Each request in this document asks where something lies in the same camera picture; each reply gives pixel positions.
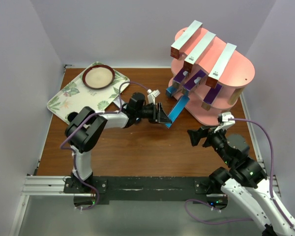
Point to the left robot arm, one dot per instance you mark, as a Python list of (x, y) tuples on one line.
[(86, 127)]

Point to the aluminium frame rail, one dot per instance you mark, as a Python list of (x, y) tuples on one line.
[(35, 185)]

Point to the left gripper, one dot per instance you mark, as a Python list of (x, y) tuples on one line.
[(158, 114)]

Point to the silver R&O box top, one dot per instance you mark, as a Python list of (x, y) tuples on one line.
[(177, 109)]

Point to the dark red toothpaste box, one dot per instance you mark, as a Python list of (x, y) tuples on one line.
[(220, 65)]

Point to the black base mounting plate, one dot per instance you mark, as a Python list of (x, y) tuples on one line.
[(147, 189)]

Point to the red rimmed beige plate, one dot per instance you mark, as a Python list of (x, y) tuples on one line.
[(98, 76)]

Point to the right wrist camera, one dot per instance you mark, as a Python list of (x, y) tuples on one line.
[(225, 120)]

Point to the plain silver toothpaste box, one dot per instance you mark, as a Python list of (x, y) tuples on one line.
[(199, 51)]

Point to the silver r&o box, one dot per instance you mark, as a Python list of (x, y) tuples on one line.
[(177, 109), (179, 78), (210, 97), (118, 102)]

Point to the silver R&O box front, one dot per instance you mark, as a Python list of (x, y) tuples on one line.
[(179, 78)]

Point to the pink three-tier shelf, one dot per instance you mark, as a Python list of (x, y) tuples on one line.
[(238, 73)]

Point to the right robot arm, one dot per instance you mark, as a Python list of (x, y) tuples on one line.
[(245, 181)]

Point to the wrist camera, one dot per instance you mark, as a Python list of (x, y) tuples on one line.
[(225, 120), (152, 95)]

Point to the red 3D toothpaste box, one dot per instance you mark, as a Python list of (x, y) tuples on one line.
[(182, 42)]

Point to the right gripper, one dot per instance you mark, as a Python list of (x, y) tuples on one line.
[(194, 135)]

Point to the purple toothpaste box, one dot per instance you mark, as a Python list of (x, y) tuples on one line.
[(193, 82)]

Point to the dark small cup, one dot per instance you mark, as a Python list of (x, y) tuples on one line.
[(71, 116)]

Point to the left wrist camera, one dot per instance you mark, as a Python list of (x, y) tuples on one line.
[(152, 95)]

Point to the silver R&O box diagonal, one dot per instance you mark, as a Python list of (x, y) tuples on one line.
[(171, 91)]

